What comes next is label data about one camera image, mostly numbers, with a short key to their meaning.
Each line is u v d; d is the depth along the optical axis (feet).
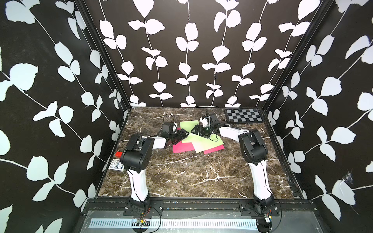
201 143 3.25
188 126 3.52
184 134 3.02
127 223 2.30
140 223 2.33
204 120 3.18
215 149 3.15
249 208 2.39
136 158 1.69
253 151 1.91
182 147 3.22
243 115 3.74
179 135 2.96
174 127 2.80
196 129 3.05
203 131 2.99
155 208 2.44
